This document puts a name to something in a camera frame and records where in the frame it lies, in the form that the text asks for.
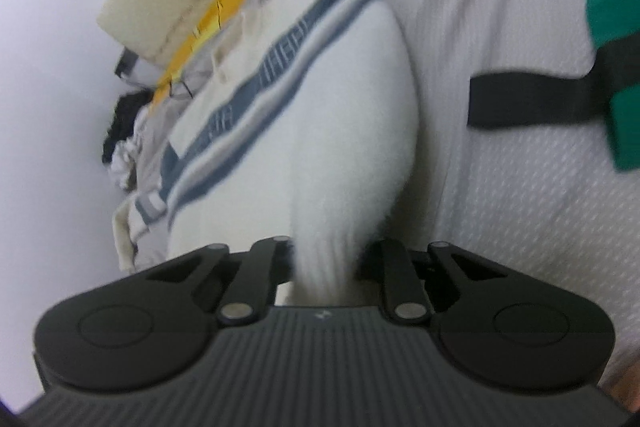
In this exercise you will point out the yellow cloth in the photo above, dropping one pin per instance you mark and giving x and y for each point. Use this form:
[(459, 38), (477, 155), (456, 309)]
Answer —
[(220, 12)]

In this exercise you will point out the white fleece striped sweater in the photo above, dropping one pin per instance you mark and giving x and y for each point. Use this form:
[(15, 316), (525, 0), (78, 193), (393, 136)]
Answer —
[(340, 107)]

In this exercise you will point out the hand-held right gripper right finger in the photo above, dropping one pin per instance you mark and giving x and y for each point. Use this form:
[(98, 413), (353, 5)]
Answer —
[(395, 272)]

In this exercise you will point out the grey wall socket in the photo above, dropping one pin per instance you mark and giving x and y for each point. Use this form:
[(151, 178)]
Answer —
[(125, 63)]

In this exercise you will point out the white clothes pile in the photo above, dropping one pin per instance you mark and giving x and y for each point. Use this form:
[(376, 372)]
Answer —
[(127, 157)]

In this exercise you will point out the grey bed blanket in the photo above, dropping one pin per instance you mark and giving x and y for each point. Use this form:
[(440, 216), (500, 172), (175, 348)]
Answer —
[(500, 207)]

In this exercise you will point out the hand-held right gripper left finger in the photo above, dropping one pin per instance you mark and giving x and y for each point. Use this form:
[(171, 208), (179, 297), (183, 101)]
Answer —
[(265, 267)]

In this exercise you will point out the black clothes pile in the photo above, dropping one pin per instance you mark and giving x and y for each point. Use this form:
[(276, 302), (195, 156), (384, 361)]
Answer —
[(125, 122)]

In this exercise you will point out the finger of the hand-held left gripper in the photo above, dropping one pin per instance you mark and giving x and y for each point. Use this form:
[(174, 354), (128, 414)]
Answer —
[(530, 102)]

